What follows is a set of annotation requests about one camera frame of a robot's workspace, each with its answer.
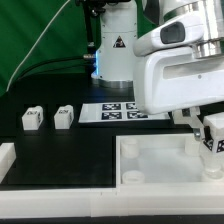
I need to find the paper sheet with four tags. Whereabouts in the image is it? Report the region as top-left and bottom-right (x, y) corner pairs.
(79, 102), (169, 123)

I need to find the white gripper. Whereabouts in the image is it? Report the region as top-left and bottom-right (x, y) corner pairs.
(133, 13), (224, 141)

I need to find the white square tabletop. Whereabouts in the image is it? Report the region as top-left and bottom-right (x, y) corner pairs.
(116, 134), (224, 186)

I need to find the white obstacle fence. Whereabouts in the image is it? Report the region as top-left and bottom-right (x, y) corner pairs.
(0, 142), (224, 220)

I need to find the white cable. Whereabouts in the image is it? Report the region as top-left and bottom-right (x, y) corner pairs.
(5, 0), (72, 93)

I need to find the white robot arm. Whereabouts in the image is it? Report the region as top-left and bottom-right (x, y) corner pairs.
(92, 0), (224, 139)

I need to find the black cable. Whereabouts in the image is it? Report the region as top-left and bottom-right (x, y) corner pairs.
(16, 55), (98, 81)

